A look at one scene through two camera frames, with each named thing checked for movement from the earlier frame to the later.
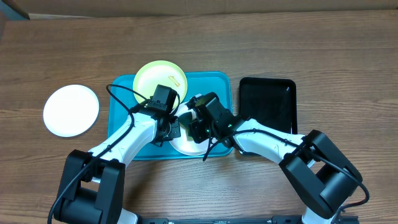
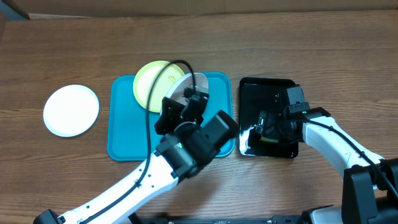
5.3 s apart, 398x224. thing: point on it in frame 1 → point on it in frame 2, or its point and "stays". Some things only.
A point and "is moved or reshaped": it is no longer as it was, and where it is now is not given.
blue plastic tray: (122, 102) stays
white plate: (71, 111) stays
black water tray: (272, 101) stays
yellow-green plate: (150, 74) stays
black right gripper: (195, 130) → (268, 125)
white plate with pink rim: (185, 144) is moved or reshaped
